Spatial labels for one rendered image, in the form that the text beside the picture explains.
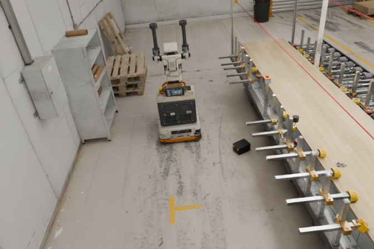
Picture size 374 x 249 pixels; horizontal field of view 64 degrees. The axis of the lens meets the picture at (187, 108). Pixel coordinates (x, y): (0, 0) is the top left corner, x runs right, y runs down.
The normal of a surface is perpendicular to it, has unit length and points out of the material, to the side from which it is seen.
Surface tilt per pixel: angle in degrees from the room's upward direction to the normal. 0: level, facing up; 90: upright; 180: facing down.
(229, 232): 0
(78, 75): 90
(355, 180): 0
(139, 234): 0
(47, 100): 90
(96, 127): 90
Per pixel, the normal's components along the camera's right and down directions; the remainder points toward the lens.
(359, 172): -0.09, -0.85
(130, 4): 0.07, 0.51
